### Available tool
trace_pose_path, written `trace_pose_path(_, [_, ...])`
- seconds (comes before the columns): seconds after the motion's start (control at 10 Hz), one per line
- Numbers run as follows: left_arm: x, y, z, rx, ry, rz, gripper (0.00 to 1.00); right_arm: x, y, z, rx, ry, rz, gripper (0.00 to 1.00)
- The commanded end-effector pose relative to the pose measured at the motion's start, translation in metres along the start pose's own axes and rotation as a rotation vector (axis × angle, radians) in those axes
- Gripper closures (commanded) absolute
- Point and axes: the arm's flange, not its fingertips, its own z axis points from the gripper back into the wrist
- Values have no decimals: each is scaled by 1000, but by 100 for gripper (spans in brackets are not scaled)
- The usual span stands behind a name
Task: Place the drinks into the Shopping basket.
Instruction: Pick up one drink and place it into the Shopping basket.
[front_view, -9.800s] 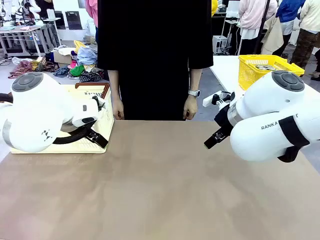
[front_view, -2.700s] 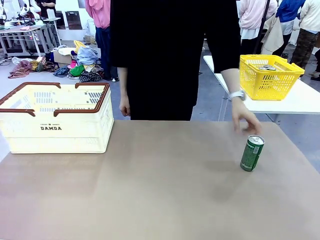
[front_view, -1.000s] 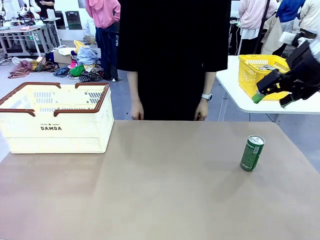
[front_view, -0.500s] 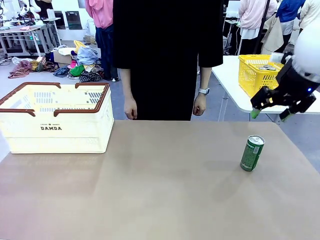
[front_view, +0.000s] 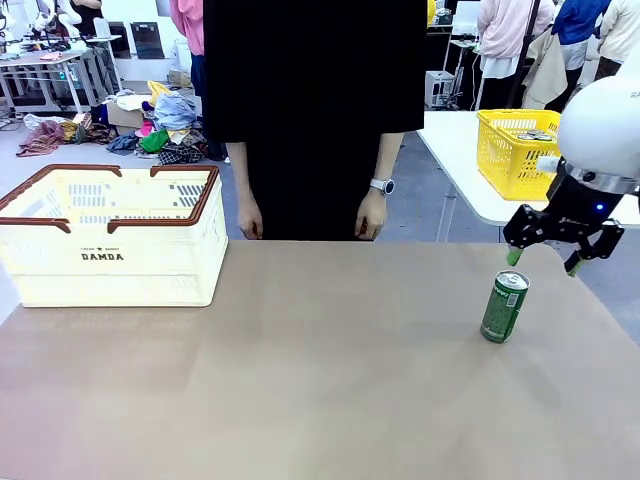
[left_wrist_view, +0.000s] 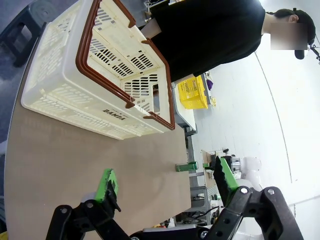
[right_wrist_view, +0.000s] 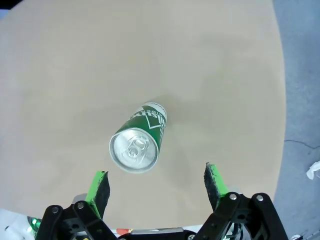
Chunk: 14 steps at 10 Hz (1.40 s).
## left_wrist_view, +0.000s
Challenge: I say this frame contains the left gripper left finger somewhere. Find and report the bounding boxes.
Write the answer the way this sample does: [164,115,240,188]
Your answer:
[46,168,131,240]

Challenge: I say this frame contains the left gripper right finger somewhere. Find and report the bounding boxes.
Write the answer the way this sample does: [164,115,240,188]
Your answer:
[204,155,305,240]

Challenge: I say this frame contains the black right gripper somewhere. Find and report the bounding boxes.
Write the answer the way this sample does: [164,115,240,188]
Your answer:
[202,147,243,174]

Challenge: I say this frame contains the green drink can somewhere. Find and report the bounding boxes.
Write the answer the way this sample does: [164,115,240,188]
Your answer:
[175,161,200,173]

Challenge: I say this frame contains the cream plastic shopping basket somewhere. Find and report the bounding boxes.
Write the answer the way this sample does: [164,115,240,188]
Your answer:
[20,0,176,141]

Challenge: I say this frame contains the white background table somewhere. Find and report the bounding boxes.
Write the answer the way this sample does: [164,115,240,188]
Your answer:
[171,82,198,137]

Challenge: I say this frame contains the yellow plastic crate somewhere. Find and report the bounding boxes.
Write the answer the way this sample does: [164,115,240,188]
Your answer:
[176,75,209,110]

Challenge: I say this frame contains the person in black shirt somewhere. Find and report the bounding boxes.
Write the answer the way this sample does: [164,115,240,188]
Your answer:
[138,0,316,83]

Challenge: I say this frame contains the dark grey plastic stool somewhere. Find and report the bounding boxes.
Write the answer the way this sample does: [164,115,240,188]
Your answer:
[0,0,55,68]

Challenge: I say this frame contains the brown basket handle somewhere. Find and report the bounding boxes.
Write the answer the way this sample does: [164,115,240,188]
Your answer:
[141,37,176,131]
[75,0,138,110]

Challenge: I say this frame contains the black mounted camera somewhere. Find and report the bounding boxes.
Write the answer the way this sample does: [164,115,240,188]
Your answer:
[308,41,320,65]

